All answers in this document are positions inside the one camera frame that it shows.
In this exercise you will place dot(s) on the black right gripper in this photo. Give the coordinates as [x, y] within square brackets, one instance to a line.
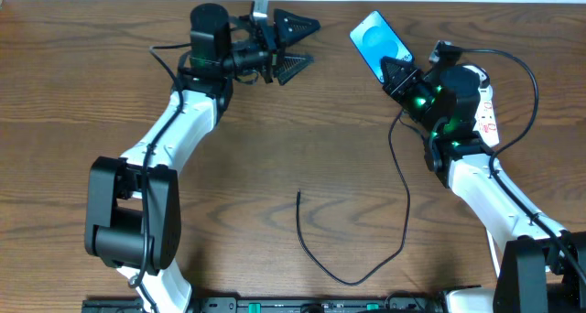
[407, 84]

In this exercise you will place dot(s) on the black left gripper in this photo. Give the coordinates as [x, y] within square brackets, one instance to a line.
[268, 50]

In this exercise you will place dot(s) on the blue Samsung Galaxy smartphone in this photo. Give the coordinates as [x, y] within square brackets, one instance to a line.
[374, 39]

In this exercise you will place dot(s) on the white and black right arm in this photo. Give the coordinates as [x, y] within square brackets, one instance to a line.
[543, 264]

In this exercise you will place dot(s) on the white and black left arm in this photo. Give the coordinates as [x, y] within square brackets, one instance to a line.
[133, 221]

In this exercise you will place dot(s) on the white USB charger adapter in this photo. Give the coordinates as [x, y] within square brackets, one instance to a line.
[482, 74]

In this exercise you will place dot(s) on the white power strip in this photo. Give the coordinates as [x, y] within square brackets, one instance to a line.
[485, 122]

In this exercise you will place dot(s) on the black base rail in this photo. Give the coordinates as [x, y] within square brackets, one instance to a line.
[394, 303]

